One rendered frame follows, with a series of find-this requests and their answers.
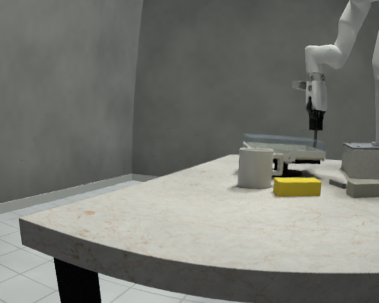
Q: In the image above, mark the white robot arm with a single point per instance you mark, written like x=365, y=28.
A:
x=349, y=26

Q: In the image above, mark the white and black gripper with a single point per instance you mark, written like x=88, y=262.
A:
x=316, y=96

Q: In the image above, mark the yellow rectangular block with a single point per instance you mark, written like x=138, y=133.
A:
x=290, y=187

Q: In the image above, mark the white mug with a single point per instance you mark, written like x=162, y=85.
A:
x=255, y=167

